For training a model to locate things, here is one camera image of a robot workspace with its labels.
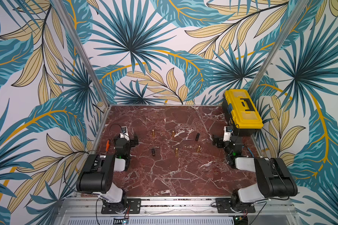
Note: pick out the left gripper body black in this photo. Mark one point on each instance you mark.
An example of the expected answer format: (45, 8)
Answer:
(132, 140)

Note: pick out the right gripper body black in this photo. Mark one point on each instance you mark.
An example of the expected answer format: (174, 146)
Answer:
(218, 141)

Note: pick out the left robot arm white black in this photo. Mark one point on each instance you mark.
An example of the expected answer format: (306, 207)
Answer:
(96, 176)

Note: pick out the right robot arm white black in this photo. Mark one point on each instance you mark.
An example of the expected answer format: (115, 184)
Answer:
(273, 179)

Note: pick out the yellow black toolbox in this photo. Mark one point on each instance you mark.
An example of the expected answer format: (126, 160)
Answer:
(240, 113)

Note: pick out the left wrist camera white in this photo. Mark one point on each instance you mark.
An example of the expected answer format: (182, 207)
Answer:
(124, 133)

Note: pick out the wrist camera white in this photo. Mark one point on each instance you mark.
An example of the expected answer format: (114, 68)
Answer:
(124, 133)
(227, 133)

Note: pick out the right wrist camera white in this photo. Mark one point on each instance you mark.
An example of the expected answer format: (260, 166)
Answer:
(227, 133)

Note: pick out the orange handled screwdriver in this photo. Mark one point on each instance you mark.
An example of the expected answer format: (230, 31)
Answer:
(108, 143)

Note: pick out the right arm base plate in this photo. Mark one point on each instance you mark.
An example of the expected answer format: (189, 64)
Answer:
(227, 205)

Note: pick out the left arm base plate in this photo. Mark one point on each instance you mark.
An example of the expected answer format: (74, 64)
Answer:
(131, 205)

